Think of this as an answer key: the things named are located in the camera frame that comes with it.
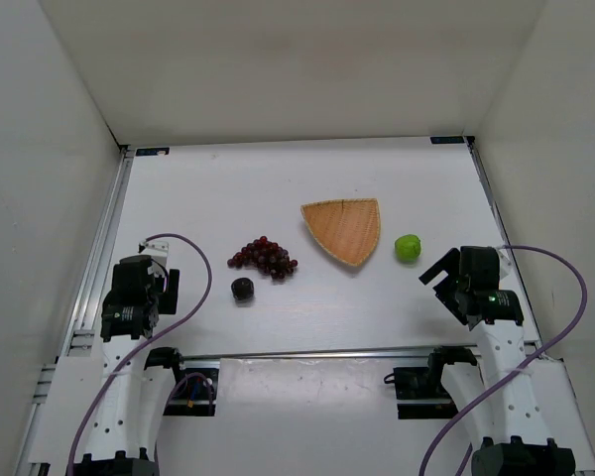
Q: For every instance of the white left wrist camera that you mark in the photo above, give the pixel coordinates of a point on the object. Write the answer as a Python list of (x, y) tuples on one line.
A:
[(158, 251)]

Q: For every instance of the blue corner label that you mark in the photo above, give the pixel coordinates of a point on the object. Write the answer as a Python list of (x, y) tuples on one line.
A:
[(152, 152), (447, 140)]

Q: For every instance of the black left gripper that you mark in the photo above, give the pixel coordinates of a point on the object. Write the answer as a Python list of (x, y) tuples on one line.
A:
[(169, 290)]

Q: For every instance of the aluminium frame rail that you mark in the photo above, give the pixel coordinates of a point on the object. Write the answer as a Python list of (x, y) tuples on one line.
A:
[(78, 323), (544, 197), (382, 353)]

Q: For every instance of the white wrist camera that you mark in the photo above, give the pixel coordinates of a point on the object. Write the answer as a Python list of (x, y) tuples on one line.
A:
[(506, 265), (158, 251)]

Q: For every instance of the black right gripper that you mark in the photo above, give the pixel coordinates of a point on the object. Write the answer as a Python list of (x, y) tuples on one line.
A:
[(449, 286)]

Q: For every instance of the left aluminium frame rail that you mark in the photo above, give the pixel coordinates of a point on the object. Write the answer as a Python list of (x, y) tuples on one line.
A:
[(78, 323)]

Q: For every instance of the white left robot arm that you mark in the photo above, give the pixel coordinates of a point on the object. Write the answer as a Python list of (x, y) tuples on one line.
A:
[(119, 436)]

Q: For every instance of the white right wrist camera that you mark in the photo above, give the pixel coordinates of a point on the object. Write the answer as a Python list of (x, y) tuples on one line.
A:
[(506, 265)]

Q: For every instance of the right aluminium frame rail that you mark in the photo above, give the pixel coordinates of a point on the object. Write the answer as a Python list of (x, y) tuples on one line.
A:
[(544, 197)]

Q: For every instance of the green fake apple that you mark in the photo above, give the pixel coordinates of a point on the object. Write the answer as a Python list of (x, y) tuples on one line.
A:
[(407, 248)]

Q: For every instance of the woven wicker fruit basket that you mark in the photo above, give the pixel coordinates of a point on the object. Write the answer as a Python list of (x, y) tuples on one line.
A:
[(348, 230)]

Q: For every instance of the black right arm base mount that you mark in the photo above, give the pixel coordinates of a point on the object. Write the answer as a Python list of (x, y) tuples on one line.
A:
[(418, 391)]

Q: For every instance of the front aluminium frame rail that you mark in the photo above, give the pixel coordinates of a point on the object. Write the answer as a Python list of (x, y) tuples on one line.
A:
[(382, 353)]

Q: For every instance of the blue left corner label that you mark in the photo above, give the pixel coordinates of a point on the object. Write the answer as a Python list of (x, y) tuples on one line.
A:
[(152, 152)]

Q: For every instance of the dark purple fake fruit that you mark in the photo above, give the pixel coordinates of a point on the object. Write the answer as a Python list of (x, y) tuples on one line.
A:
[(242, 289)]

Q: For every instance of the blue right corner label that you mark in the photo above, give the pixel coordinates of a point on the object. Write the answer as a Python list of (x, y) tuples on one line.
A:
[(447, 140)]

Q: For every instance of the red fake grape bunch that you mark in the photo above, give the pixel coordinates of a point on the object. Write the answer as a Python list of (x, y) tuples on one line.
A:
[(267, 257)]

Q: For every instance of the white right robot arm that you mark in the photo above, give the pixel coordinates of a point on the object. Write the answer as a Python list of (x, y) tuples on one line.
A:
[(493, 392)]

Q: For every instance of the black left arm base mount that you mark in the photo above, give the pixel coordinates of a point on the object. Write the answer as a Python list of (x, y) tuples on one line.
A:
[(197, 397)]

